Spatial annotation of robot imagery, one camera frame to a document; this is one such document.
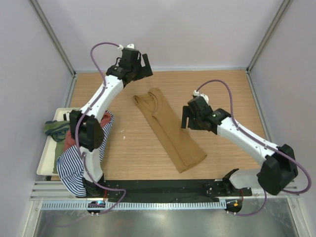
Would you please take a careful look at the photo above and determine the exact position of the black white striped top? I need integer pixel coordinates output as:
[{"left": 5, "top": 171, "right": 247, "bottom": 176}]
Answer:
[{"left": 63, "top": 111, "right": 71, "bottom": 121}]

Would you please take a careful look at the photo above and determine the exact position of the red graphic tank top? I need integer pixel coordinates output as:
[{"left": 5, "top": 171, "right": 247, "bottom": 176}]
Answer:
[{"left": 63, "top": 111, "right": 114, "bottom": 151}]

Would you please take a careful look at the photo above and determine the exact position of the white plastic tray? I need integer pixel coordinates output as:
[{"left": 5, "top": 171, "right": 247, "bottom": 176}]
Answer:
[{"left": 37, "top": 107, "right": 79, "bottom": 176}]

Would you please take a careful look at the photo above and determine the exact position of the right aluminium frame post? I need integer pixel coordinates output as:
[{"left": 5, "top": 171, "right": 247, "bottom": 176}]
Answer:
[{"left": 246, "top": 0, "right": 293, "bottom": 74}]

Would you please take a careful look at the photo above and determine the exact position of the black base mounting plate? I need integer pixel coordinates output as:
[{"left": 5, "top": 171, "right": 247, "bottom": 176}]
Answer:
[{"left": 88, "top": 178, "right": 252, "bottom": 216}]

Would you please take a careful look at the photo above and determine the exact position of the aluminium front rail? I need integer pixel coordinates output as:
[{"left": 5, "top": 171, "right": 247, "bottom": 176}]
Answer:
[{"left": 30, "top": 181, "right": 86, "bottom": 201}]

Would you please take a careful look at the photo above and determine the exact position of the tan brown tank top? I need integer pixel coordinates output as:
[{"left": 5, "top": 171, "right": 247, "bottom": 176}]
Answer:
[{"left": 133, "top": 88, "right": 207, "bottom": 173}]

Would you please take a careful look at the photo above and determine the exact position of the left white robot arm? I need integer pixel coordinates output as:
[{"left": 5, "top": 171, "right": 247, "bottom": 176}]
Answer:
[{"left": 70, "top": 44, "right": 153, "bottom": 198}]

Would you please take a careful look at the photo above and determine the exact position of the slotted grey cable duct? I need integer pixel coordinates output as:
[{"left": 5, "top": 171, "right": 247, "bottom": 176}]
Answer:
[{"left": 41, "top": 200, "right": 226, "bottom": 211}]

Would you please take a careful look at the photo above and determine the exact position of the aluminium frame post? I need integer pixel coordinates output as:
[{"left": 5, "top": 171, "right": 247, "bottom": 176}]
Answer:
[
  {"left": 28, "top": 0, "right": 76, "bottom": 77},
  {"left": 246, "top": 0, "right": 293, "bottom": 74}
]

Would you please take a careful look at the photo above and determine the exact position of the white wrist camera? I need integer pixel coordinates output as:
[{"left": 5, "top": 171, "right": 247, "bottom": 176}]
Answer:
[
  {"left": 118, "top": 43, "right": 135, "bottom": 50},
  {"left": 193, "top": 90, "right": 209, "bottom": 104}
]

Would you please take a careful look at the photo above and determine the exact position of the blue white striped top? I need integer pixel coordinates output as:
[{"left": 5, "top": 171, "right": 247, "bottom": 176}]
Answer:
[{"left": 57, "top": 112, "right": 114, "bottom": 197}]

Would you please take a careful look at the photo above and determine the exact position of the olive green tank top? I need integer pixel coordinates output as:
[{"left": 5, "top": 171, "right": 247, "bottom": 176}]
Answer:
[{"left": 44, "top": 120, "right": 75, "bottom": 174}]

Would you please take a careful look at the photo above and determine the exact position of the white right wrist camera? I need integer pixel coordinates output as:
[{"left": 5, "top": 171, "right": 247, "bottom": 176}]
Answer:
[{"left": 193, "top": 90, "right": 209, "bottom": 104}]

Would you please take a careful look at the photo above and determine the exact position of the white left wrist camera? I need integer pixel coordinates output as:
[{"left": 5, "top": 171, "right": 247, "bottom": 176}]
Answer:
[{"left": 118, "top": 43, "right": 135, "bottom": 50}]

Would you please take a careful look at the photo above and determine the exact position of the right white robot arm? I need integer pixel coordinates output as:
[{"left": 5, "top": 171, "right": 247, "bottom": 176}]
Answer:
[{"left": 181, "top": 96, "right": 298, "bottom": 196}]

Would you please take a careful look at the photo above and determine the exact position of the left aluminium frame post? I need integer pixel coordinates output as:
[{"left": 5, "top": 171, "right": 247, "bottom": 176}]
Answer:
[{"left": 28, "top": 0, "right": 76, "bottom": 77}]

